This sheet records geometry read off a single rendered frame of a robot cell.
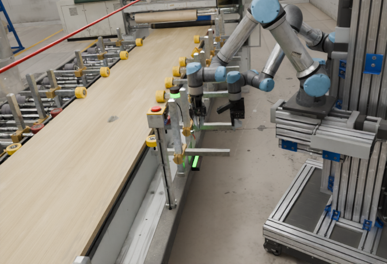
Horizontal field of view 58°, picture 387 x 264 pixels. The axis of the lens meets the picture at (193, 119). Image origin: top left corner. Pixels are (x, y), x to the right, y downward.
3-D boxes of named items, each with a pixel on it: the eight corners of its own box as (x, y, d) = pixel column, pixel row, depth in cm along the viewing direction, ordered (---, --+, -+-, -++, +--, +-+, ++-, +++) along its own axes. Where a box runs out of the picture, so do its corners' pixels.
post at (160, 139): (177, 202, 172) (164, 122, 152) (174, 209, 167) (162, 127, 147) (167, 202, 173) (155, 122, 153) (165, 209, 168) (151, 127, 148)
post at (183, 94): (194, 157, 219) (186, 86, 198) (193, 160, 216) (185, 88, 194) (189, 157, 220) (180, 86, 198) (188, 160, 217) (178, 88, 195)
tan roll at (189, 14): (239, 15, 432) (239, 5, 426) (238, 18, 421) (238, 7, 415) (130, 22, 460) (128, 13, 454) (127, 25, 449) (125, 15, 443)
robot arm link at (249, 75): (264, 84, 196) (249, 90, 192) (251, 79, 205) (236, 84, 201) (264, 71, 193) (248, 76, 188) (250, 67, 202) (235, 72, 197)
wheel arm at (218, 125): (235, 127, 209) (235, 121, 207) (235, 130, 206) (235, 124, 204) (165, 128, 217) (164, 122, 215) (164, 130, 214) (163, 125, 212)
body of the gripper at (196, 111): (193, 119, 177) (190, 98, 172) (190, 113, 185) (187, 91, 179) (207, 117, 178) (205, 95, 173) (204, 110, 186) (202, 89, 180)
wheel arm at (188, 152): (230, 154, 188) (230, 148, 187) (229, 157, 186) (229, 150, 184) (153, 153, 197) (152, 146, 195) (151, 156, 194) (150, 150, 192)
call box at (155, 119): (168, 122, 153) (166, 106, 149) (164, 129, 147) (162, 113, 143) (153, 122, 154) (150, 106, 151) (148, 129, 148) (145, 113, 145)
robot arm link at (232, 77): (244, 72, 190) (231, 76, 186) (245, 90, 195) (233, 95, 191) (235, 69, 196) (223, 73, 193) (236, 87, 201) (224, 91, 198)
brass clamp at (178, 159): (188, 150, 196) (188, 143, 194) (183, 164, 184) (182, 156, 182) (178, 150, 197) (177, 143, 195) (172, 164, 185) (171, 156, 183)
